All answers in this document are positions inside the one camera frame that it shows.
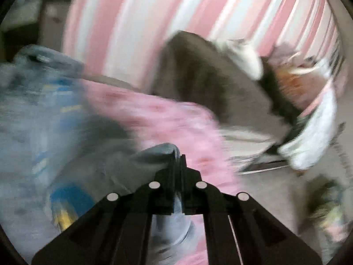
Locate blue denim jacket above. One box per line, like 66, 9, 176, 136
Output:
1, 46, 198, 264

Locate pink floral bed sheet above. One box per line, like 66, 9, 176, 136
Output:
83, 79, 244, 265

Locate white plastic bag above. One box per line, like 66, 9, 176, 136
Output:
278, 87, 337, 171

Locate floral paper gift bag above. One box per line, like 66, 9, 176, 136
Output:
268, 44, 331, 111

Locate dark grey fuzzy blanket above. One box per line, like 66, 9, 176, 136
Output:
153, 31, 303, 143

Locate white cloth bundle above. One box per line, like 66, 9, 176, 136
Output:
215, 39, 264, 81

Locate black silver air cooler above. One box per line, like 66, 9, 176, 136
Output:
1, 0, 71, 62

